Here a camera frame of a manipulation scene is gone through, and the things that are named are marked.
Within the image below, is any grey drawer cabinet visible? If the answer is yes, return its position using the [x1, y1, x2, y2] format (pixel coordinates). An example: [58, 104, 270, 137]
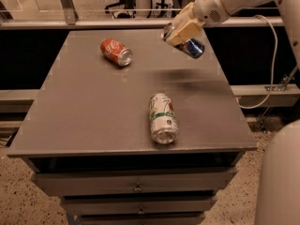
[9, 29, 256, 225]

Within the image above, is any metal railing frame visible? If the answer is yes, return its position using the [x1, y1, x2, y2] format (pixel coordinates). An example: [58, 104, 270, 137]
[0, 0, 299, 27]

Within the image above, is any white green 7up can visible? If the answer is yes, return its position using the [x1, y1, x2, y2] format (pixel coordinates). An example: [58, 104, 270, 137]
[149, 93, 179, 144]

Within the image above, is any red coca-cola can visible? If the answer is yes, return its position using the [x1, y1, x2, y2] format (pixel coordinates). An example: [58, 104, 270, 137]
[100, 38, 133, 67]

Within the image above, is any black office chair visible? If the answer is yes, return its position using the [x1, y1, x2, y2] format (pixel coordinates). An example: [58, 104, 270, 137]
[105, 0, 135, 18]

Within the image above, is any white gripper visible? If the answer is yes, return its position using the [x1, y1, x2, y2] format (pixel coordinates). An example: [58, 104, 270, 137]
[164, 0, 230, 46]

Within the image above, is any blue silver redbull can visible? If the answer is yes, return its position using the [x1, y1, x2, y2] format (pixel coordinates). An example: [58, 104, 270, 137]
[160, 22, 205, 59]

